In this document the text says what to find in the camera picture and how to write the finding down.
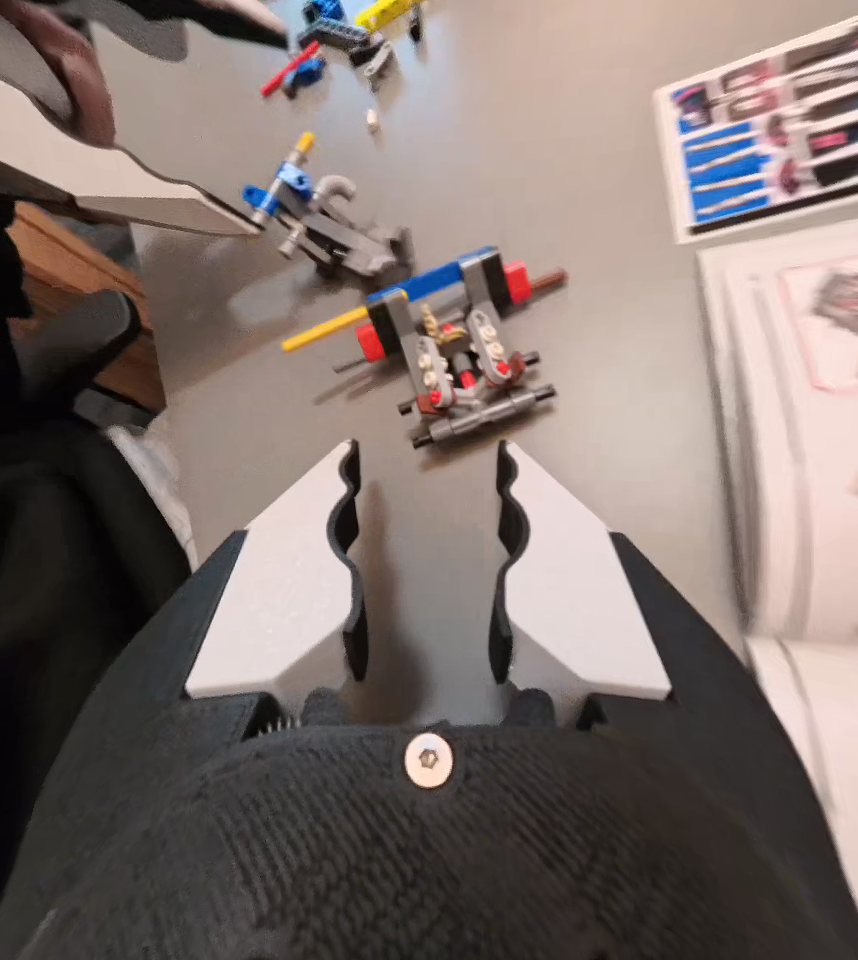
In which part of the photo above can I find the person's left hand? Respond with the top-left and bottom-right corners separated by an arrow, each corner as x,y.
0,0 -> 119,149

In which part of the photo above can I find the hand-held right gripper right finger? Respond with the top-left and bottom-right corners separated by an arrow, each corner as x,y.
489,439 -> 675,727

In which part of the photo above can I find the open instruction booklet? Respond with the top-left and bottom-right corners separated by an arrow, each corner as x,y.
695,210 -> 858,960

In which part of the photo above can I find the lego chassis assembly with axles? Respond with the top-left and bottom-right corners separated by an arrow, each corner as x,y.
281,246 -> 570,451

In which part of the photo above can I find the grey and blue lego assembly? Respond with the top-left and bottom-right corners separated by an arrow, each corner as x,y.
241,131 -> 415,280

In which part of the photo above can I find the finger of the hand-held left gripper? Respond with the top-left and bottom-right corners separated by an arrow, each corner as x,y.
0,73 -> 264,240
90,0 -> 291,63

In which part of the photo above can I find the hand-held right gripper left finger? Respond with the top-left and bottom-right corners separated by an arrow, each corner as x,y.
183,439 -> 370,714

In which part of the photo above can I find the pile of loose lego pieces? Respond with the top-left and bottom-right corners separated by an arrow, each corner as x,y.
260,0 -> 430,136

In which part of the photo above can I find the black chair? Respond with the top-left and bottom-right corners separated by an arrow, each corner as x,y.
20,288 -> 153,429

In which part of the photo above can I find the sticker sheet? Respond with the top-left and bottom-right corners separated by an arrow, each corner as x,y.
654,3 -> 858,245

